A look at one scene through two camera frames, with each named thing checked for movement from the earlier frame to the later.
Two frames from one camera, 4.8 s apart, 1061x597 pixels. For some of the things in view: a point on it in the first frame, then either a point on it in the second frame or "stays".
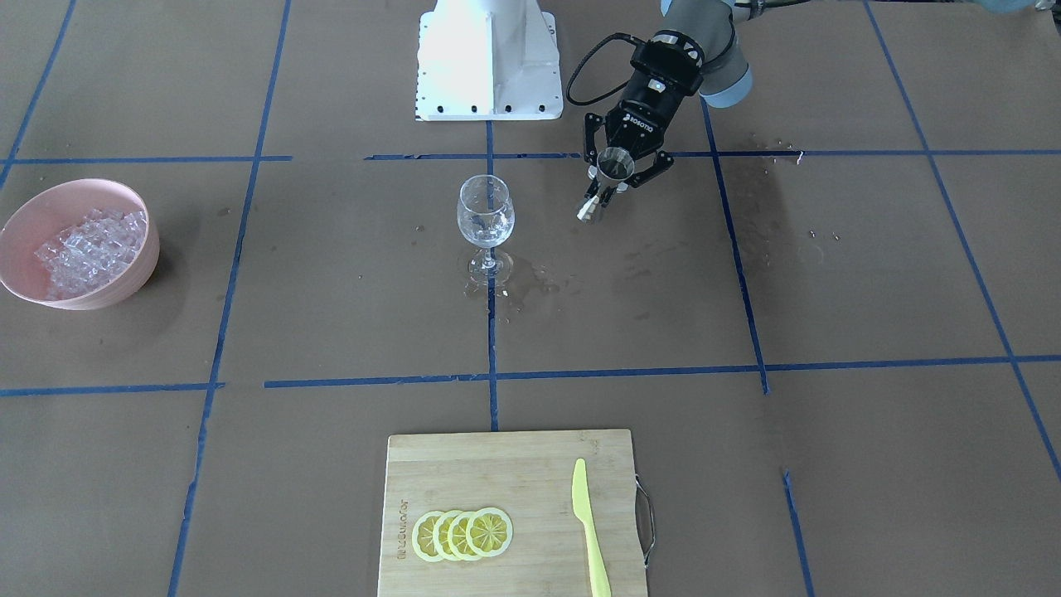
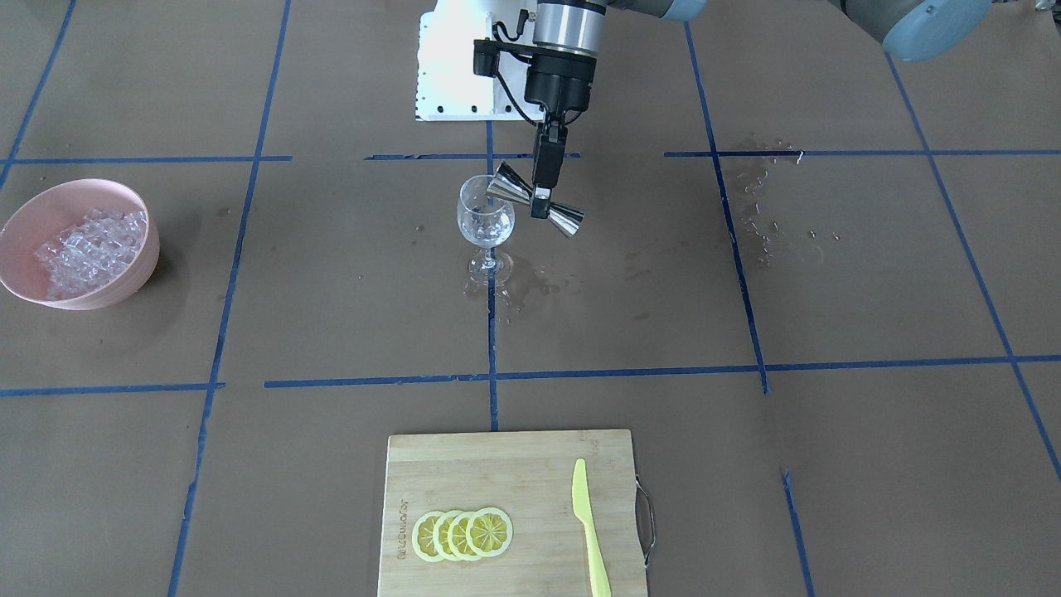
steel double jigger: (612, 165) → (509, 185)
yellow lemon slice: (423, 536) stays
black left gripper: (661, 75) → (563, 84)
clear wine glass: (486, 215) stays
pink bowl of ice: (78, 244) stays
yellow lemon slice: (489, 531) stays
